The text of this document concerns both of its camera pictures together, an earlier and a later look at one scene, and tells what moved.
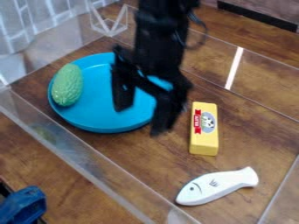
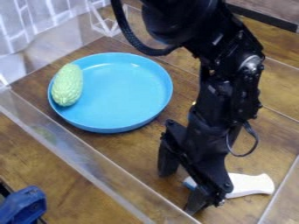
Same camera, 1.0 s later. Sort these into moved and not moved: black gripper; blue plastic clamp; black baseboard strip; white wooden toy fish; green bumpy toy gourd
Moved: white wooden toy fish; black gripper
Not moved: green bumpy toy gourd; blue plastic clamp; black baseboard strip
